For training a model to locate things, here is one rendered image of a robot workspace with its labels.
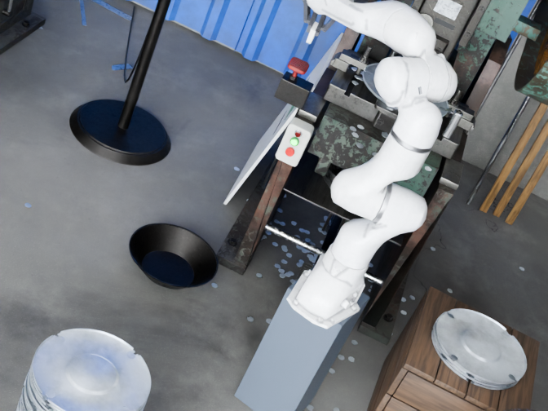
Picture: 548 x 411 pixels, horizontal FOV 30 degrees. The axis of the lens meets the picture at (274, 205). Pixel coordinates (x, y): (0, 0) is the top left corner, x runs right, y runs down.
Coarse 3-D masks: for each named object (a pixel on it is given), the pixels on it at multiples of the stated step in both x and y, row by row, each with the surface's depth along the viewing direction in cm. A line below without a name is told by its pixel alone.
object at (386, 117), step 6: (378, 102) 305; (378, 108) 304; (384, 108) 303; (390, 108) 305; (378, 114) 318; (384, 114) 317; (390, 114) 303; (396, 114) 303; (378, 120) 319; (384, 120) 318; (390, 120) 318; (378, 126) 320; (384, 126) 319; (390, 126) 319
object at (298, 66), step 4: (292, 60) 311; (296, 60) 312; (300, 60) 312; (288, 64) 309; (292, 64) 309; (296, 64) 309; (300, 64) 310; (304, 64) 312; (308, 64) 313; (292, 68) 308; (296, 68) 308; (300, 68) 308; (304, 68) 309; (296, 72) 309; (300, 72) 308; (304, 72) 309; (296, 76) 313
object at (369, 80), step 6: (366, 66) 319; (372, 66) 322; (372, 72) 319; (366, 78) 314; (372, 78) 316; (366, 84) 310; (372, 84) 313; (372, 90) 308; (378, 96) 307; (384, 102) 306; (444, 102) 321; (396, 108) 306; (444, 114) 313
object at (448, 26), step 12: (432, 0) 305; (444, 0) 304; (456, 0) 303; (468, 0) 302; (420, 12) 308; (432, 12) 307; (444, 12) 306; (456, 12) 305; (468, 12) 304; (432, 24) 308; (444, 24) 308; (456, 24) 307; (444, 36) 310; (456, 36) 309; (444, 48) 308
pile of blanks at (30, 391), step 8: (56, 336) 253; (32, 360) 244; (32, 376) 240; (24, 384) 250; (32, 384) 240; (24, 392) 246; (32, 392) 241; (40, 392) 237; (24, 400) 245; (32, 400) 241; (40, 400) 238; (24, 408) 244; (32, 408) 241; (40, 408) 238; (48, 408) 237; (56, 408) 236
